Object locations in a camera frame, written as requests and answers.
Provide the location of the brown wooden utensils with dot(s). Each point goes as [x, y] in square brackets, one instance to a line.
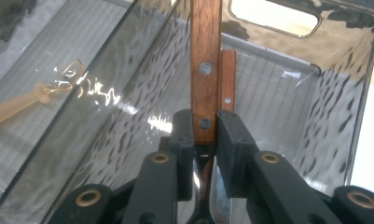
[206, 37]

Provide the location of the white table cover sheet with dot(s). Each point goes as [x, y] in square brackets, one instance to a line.
[371, 140]

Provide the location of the light wooden spoon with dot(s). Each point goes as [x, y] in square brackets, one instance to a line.
[16, 105]

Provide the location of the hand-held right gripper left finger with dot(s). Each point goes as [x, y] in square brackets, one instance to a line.
[184, 149]

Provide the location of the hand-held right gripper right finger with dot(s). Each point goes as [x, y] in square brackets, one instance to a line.
[234, 146]

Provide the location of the transparent grey plastic basket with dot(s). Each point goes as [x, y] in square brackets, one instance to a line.
[299, 124]
[66, 37]

